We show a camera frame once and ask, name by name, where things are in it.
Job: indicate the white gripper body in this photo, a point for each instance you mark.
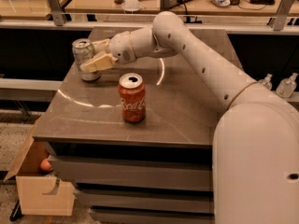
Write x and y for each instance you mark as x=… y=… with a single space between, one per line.
x=121 y=48

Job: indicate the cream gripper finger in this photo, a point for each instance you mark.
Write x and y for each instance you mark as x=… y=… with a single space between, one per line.
x=101 y=46
x=99 y=62

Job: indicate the silver green 7up can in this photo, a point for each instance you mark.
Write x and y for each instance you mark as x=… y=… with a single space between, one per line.
x=83 y=51

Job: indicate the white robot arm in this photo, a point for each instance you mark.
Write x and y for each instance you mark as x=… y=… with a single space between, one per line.
x=255 y=159

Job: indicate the red coca-cola can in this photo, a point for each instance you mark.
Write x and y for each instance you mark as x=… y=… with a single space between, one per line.
x=132 y=93

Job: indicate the orange ball in box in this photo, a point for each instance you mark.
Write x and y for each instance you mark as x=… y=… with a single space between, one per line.
x=45 y=166

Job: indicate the grey drawer cabinet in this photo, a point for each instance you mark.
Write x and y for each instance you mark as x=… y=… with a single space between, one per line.
x=156 y=171

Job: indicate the open cardboard box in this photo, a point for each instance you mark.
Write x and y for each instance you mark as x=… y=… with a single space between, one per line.
x=40 y=193

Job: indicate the clear sanitizer bottle left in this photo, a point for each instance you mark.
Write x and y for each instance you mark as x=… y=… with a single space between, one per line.
x=266 y=82

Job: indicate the clear sanitizer bottle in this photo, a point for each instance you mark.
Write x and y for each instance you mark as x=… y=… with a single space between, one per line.
x=266 y=82
x=287 y=86

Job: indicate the clear sanitizer bottle right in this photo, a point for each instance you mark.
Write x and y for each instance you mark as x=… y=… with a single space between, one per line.
x=287 y=86

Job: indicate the left metal bracket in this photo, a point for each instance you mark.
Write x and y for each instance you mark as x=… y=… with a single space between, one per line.
x=57 y=12

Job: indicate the right metal bracket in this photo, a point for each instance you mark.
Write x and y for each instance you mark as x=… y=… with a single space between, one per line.
x=279 y=20

